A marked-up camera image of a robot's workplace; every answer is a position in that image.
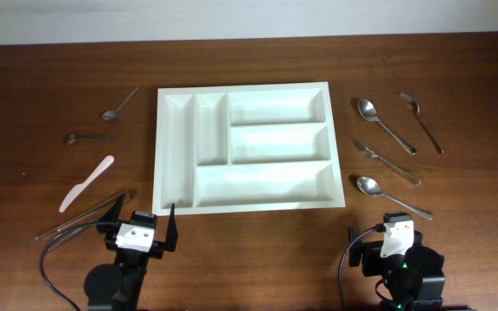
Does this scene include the long steel tongs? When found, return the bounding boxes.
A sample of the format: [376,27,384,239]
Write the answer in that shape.
[35,192,132,241]

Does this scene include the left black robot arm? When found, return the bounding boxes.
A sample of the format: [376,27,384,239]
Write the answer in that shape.
[84,194,179,310]

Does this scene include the pink plastic knife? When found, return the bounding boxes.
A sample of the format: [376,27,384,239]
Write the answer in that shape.
[59,155,115,213]

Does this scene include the small dark teaspoon lower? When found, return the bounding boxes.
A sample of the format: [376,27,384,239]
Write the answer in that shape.
[65,134,118,145]

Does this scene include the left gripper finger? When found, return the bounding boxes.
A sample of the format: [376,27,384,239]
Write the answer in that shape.
[165,204,178,252]
[96,194,125,233]

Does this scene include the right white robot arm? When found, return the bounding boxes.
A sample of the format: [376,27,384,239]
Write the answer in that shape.
[340,213,445,311]

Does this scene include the steel fork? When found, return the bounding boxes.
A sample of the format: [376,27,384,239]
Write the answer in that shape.
[399,92,444,155]
[352,138,422,186]

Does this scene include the steel tablespoon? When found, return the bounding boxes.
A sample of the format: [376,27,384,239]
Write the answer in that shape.
[358,98,418,155]
[356,176,434,220]

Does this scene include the small steel teaspoon upper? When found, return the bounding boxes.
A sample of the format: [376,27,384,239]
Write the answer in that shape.
[102,86,140,121]

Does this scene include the left black camera cable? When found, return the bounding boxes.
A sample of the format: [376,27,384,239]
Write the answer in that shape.
[38,220,118,311]

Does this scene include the white plastic cutlery tray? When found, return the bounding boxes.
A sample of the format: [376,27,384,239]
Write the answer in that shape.
[152,82,346,216]

